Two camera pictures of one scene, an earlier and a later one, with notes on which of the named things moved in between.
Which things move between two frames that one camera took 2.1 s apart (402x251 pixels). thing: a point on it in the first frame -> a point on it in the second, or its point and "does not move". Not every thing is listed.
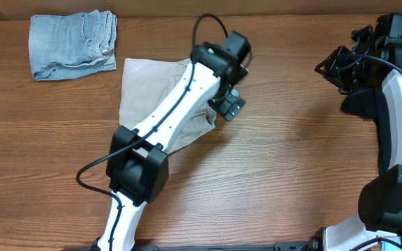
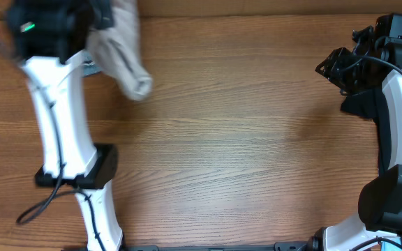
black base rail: x=291 y=246 does not move
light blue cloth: x=386 y=246 does not move
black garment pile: x=371 y=103 does not move
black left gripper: x=229 y=105 -> x=94 y=14
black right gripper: x=333 y=72 does not move
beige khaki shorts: x=145 y=84 -> x=116 y=49
